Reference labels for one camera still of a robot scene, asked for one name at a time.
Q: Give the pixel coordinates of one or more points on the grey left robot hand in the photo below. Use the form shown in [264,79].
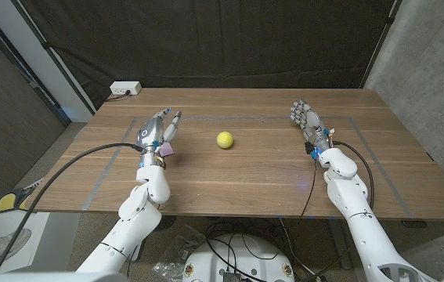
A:
[151,133]

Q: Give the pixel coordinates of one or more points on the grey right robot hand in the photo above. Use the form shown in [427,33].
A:
[311,120]

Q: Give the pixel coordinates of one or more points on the purple sticky note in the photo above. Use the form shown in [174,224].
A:
[167,149]

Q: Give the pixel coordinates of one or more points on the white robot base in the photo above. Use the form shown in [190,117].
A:
[241,262]

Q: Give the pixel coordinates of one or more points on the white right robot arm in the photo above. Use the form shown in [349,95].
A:
[362,219]

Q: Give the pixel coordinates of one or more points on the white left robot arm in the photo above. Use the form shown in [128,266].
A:
[139,211]

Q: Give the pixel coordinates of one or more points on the yellow tennis ball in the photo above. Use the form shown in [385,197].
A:
[225,139]

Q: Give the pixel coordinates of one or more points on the white power strip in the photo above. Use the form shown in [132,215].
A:
[125,87]

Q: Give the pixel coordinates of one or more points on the grey tape outline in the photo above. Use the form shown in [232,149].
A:
[109,167]

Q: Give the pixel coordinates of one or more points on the black backdrop stand pole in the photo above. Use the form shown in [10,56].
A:
[55,58]
[382,41]

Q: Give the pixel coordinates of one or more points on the black backdrop curtain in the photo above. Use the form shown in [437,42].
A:
[214,43]

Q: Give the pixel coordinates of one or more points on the white table leg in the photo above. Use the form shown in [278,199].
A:
[138,252]

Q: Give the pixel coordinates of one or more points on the clear plastic bag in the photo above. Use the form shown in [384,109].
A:
[176,250]

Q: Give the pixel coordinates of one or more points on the grey table leg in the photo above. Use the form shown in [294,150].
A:
[340,243]

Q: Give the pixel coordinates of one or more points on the yellow foot pedal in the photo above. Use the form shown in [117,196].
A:
[6,201]

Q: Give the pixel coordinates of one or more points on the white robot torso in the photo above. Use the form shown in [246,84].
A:
[49,277]

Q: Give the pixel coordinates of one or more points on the black table bracket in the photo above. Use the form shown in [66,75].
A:
[414,224]

